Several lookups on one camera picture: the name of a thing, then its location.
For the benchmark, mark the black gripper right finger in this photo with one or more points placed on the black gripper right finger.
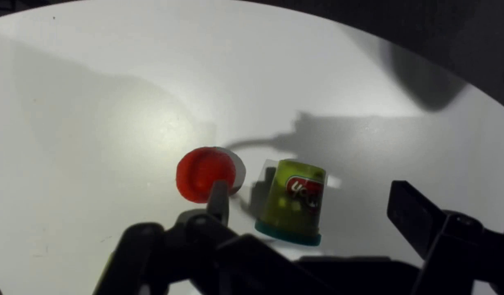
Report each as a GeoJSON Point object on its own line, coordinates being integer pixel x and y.
{"type": "Point", "coordinates": [454, 256]}

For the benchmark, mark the green can teal lid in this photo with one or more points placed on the green can teal lid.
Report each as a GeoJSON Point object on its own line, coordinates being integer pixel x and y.
{"type": "Point", "coordinates": [294, 213]}

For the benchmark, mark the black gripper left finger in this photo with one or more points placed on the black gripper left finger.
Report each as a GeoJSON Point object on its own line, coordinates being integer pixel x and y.
{"type": "Point", "coordinates": [209, 256]}

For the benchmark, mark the red cap white base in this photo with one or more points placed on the red cap white base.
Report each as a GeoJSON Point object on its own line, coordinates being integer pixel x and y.
{"type": "Point", "coordinates": [201, 172]}

